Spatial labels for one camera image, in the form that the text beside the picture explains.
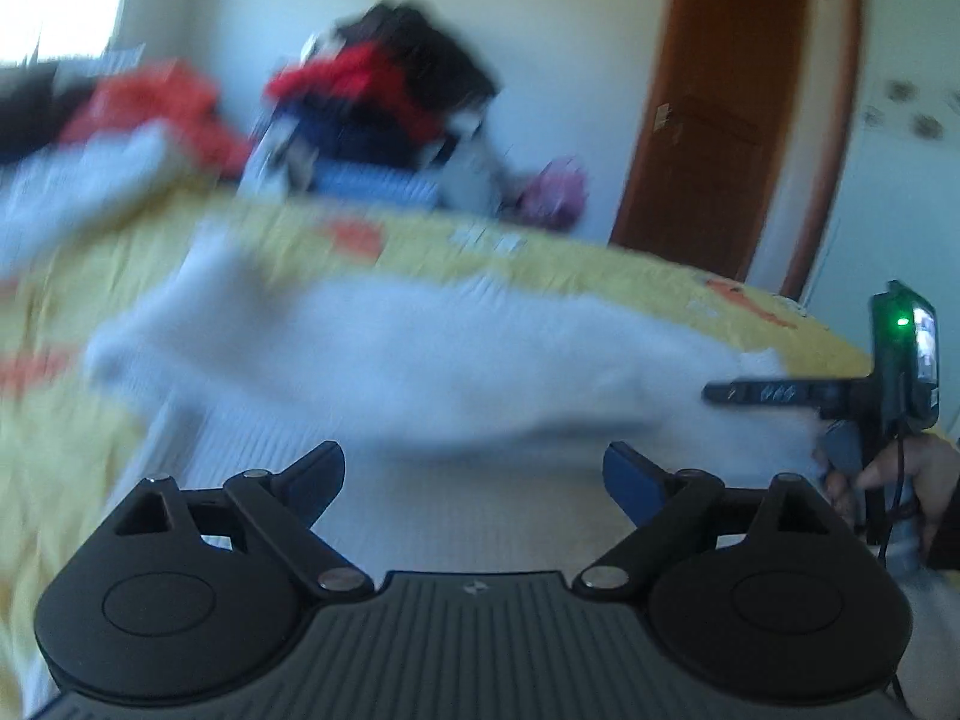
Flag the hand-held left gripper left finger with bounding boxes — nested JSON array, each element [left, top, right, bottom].
[[112, 441, 376, 602]]

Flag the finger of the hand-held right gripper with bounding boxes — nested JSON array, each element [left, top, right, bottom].
[[703, 378, 875, 412]]

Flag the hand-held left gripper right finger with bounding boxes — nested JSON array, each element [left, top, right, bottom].
[[573, 441, 857, 605]]

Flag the white knit sweater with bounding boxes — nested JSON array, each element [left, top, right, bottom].
[[84, 229, 830, 533]]

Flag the pile of red and dark clothes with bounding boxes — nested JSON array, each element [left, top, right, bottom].
[[247, 0, 503, 188]]

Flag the person's right hand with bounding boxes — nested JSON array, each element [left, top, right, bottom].
[[823, 433, 960, 565]]

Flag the yellow flowered bedspread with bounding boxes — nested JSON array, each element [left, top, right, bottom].
[[0, 187, 893, 720]]

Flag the brown wooden door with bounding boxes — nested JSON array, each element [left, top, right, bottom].
[[607, 0, 863, 297]]

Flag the blue cloth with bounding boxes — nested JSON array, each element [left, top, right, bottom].
[[311, 163, 445, 207]]

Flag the pink bag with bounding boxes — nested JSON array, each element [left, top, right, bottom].
[[519, 156, 590, 232]]

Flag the black cloth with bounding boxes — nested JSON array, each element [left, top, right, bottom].
[[0, 58, 95, 164]]

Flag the black cable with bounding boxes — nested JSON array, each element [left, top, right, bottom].
[[870, 426, 914, 700]]

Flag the wall stickers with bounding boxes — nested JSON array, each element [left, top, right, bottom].
[[859, 79, 947, 140]]

